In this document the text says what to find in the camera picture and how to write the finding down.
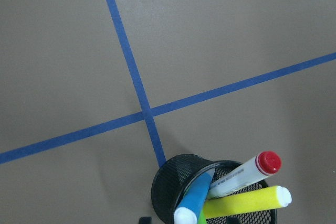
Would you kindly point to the blue marker pen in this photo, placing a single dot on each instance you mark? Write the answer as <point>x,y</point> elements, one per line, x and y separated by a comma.
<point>189,209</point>

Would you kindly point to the blue tape strip lengthwise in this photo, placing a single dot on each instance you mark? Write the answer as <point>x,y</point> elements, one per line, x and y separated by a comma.
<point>137,82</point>

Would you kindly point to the black mesh pen cup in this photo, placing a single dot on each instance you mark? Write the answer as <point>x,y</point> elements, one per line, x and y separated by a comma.
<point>174,177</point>

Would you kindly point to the red capped white marker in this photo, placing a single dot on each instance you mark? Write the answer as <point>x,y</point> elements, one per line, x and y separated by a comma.
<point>258,168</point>

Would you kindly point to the green marker pen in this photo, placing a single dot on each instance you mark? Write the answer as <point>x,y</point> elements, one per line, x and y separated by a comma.
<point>201,218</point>

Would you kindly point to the yellow highlighter pen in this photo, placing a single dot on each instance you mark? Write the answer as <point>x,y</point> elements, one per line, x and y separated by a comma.
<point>267,198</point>

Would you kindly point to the blue tape strip crosswise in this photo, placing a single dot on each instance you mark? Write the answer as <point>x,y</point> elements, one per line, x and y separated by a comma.
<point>159,110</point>

